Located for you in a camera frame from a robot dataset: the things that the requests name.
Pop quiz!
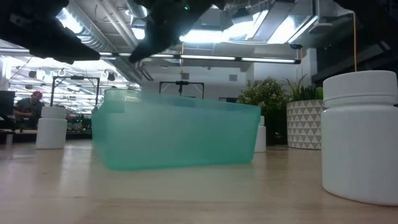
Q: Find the long ceiling light bar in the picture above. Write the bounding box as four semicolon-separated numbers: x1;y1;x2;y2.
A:
0;47;302;65

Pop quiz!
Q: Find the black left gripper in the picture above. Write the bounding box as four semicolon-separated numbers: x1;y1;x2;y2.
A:
0;0;101;65

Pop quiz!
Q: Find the person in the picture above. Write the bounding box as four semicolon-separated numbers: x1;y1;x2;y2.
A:
14;90;45;121

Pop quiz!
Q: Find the bushy green potted plant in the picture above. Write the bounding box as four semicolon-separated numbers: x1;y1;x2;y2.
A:
236;77;290;146

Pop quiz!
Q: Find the black metal frame rig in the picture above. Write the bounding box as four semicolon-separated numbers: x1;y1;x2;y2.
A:
159;80;205;100
49;75;101;108

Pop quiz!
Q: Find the succulent in triangle-patterned pot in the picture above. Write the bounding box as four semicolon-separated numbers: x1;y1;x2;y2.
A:
285;74;326;151

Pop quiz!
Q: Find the green translucent plastic basket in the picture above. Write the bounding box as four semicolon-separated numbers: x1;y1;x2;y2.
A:
91;88;262;171

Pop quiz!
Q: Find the grey ceiling box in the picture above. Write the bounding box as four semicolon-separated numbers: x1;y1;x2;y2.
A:
198;7;223;28

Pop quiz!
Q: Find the background work table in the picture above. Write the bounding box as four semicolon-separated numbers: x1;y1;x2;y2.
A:
0;128;93;144

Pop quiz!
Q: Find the white plastic pill bottle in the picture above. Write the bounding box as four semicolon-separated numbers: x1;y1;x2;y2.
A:
320;70;398;207
254;115;267;153
35;106;68;150

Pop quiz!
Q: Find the black monitor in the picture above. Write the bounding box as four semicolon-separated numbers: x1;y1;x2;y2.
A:
0;90;16;116

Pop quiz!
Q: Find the silver round air duct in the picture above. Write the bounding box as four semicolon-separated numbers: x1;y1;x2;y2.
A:
126;1;150;19

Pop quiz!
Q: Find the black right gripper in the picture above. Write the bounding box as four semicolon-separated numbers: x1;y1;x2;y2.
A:
129;0;226;63

